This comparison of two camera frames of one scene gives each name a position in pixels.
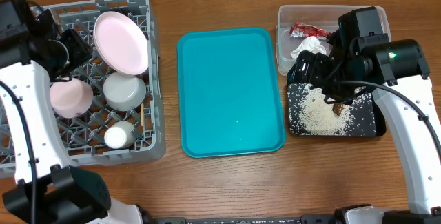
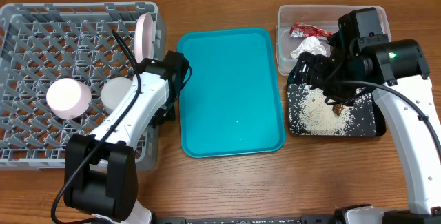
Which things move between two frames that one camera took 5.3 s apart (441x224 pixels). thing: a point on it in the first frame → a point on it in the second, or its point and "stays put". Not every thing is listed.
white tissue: (310, 43) stays put
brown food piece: (337, 108) stays put
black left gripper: (80, 47) → (169, 114)
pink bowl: (72, 98) stays put
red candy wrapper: (301, 30) stays put
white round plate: (120, 43) → (144, 36)
